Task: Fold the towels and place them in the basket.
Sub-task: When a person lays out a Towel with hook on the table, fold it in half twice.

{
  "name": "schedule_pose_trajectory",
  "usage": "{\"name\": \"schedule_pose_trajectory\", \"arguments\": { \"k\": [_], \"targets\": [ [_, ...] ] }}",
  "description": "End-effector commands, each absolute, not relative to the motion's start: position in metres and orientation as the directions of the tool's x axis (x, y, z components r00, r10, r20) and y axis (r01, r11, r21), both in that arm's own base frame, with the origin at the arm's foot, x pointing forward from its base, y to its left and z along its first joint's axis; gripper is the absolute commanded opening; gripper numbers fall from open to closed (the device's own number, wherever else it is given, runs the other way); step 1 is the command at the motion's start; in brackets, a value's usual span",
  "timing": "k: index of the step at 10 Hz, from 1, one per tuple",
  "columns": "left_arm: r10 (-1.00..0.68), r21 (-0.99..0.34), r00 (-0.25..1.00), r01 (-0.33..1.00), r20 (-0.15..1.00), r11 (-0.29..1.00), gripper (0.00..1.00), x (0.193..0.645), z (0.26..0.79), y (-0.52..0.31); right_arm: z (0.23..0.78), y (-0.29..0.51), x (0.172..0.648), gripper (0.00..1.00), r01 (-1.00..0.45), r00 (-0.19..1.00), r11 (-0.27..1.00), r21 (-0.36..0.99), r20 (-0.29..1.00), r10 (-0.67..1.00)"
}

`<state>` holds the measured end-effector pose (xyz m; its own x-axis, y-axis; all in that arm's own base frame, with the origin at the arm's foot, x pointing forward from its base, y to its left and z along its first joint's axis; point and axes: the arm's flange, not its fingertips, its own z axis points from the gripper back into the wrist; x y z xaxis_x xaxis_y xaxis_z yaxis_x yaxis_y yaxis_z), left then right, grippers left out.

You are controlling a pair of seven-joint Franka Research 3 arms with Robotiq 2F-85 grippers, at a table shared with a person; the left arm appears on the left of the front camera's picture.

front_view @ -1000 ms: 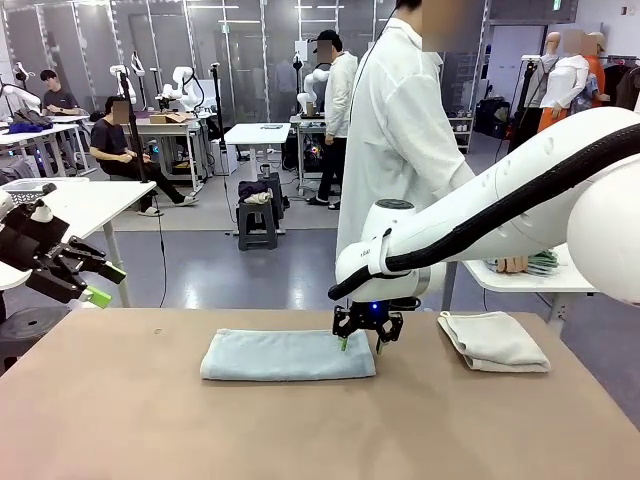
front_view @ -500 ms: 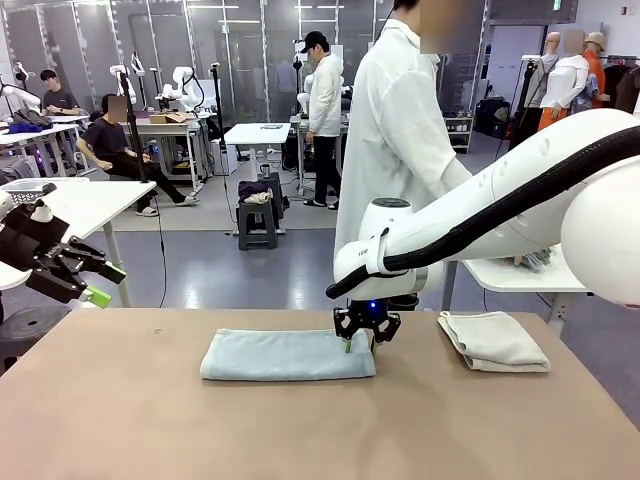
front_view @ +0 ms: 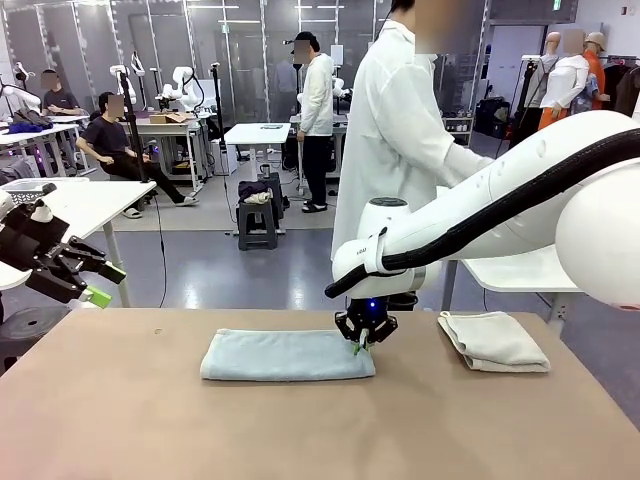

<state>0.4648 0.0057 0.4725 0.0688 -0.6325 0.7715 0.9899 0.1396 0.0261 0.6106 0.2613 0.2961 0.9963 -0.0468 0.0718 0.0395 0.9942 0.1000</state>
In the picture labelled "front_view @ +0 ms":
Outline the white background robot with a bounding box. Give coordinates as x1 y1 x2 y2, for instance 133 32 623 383
0 62 44 116

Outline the person in white shirt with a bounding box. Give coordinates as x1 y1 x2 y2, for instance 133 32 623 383
330 0 496 261

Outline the light blue towel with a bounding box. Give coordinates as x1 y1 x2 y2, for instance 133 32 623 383
199 327 377 383

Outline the black tripod with white lamp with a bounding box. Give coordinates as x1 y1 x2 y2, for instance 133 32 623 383
507 53 542 146

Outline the white perforated basket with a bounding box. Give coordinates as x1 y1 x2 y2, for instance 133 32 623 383
0 178 57 206

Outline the dark plastic stool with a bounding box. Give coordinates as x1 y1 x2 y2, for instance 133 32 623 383
262 172 287 221

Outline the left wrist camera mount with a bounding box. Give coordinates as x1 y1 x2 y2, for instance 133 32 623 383
29 182 59 224

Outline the black pole with white device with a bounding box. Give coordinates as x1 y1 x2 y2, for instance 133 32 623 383
110 63 150 184

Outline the white table with gray basket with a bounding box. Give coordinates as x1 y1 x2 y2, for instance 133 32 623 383
437 184 586 326

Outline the pile of clothes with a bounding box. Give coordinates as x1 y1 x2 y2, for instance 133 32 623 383
237 178 274 206

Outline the gray plastic step stool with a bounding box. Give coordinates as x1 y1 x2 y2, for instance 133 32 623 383
237 198 279 252

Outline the dark gray garment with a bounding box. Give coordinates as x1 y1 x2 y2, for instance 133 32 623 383
12 107 51 126

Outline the white desk with cardboard box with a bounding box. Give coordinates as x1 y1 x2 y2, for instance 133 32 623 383
134 112 206 195

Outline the man in white hoodie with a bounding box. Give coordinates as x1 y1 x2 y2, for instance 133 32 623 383
294 30 337 215

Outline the mannequin with hat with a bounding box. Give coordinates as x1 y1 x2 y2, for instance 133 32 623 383
574 30 611 114

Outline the dark blue cloth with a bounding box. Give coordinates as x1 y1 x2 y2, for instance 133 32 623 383
7 119 54 135

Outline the long white desk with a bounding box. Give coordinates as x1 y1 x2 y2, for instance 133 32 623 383
0 113 92 177

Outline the rack of dark garments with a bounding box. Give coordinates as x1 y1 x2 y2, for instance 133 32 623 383
602 54 640 119

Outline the seated man in gray T-shirt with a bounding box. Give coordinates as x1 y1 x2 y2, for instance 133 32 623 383
40 69 81 116

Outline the person's right forearm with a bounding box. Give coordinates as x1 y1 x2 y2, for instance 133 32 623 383
442 142 496 189

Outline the black tripod stand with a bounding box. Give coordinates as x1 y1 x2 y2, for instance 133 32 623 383
209 62 226 176

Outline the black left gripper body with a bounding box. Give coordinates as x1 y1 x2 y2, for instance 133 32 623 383
0 202 76 304

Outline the low storage shelf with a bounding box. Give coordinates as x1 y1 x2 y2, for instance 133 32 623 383
442 115 476 149

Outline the man in black T-shirt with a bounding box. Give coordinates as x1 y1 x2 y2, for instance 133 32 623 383
75 91 200 220

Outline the black luggage bag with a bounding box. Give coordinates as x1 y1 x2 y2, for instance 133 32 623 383
474 97 512 140

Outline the small white table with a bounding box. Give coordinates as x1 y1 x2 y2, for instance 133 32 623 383
223 122 292 176

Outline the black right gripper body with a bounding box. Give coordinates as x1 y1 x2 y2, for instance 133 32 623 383
344 297 392 327

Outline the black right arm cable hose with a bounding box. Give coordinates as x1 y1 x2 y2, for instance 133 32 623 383
324 127 640 300

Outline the beige towel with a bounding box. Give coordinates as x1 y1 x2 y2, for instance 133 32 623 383
437 310 552 374

